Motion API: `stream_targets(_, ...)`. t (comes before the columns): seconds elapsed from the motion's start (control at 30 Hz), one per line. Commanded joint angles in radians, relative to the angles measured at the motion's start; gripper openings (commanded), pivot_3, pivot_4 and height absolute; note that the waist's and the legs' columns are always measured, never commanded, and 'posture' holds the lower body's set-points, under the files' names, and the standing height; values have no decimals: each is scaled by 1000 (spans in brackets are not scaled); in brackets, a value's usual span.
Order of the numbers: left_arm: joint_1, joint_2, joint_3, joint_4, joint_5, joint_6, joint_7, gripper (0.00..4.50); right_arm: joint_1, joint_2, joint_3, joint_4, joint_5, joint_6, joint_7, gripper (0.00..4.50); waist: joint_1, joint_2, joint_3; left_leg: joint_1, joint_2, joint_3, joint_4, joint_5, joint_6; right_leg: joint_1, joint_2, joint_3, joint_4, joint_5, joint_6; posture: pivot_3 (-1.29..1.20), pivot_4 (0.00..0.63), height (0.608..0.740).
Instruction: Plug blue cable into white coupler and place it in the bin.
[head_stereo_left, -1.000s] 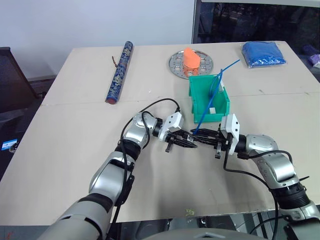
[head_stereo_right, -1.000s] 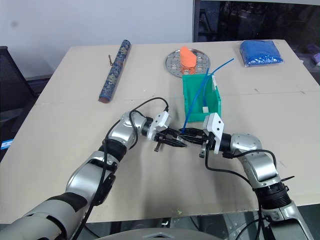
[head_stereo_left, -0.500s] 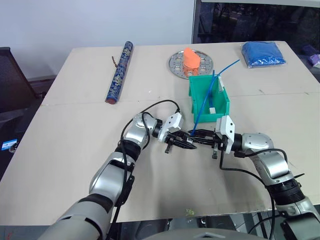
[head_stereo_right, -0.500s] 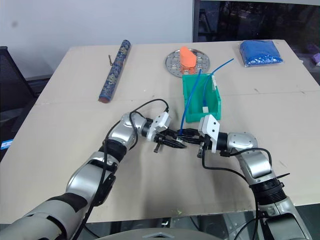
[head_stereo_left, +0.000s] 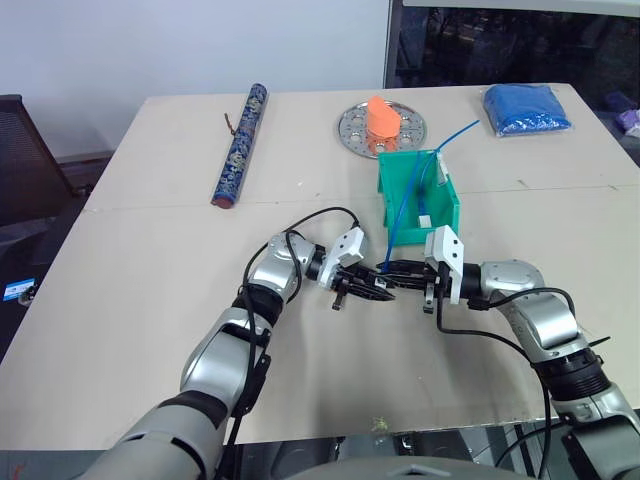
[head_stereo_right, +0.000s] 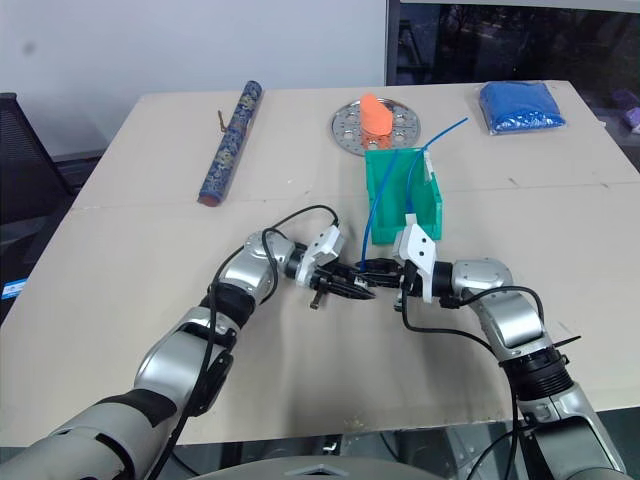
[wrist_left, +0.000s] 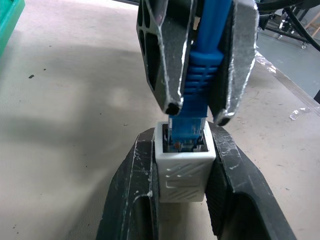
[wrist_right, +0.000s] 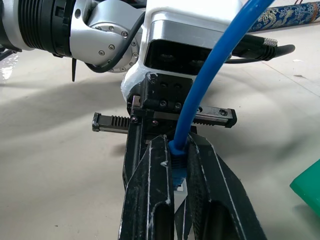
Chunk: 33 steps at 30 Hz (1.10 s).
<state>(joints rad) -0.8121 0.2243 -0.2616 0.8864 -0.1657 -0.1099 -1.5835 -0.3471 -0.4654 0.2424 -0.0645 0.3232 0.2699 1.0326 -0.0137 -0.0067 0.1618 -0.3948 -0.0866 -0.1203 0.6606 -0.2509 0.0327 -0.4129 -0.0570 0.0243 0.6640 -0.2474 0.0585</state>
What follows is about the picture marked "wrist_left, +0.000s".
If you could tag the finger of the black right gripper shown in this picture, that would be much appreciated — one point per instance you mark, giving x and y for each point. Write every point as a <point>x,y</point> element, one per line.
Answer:
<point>240,57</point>
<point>170,62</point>

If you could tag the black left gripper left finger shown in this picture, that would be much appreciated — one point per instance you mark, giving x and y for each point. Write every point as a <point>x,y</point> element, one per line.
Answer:
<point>125,190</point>

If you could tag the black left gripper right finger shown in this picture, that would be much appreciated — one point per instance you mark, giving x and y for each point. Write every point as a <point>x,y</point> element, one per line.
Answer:
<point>240,190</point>

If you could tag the white coupler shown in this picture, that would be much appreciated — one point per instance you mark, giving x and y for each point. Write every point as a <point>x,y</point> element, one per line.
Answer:
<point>182,180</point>

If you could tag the green plastic bin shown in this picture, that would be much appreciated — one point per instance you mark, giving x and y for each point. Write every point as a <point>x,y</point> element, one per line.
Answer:
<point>7,25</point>

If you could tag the clear tape scrap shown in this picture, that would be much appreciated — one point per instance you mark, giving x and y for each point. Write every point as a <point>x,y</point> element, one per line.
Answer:
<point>301,112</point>

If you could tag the black metal frame with casters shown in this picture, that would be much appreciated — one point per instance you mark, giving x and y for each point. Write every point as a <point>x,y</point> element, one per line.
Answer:
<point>295,22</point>

